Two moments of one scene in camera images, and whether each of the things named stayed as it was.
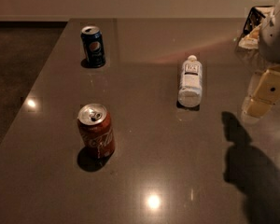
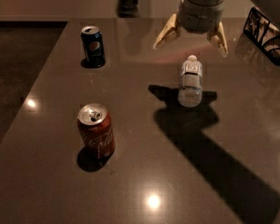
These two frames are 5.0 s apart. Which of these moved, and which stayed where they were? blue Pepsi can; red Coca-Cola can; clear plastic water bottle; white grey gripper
Moved: white grey gripper
Stayed: clear plastic water bottle; red Coca-Cola can; blue Pepsi can
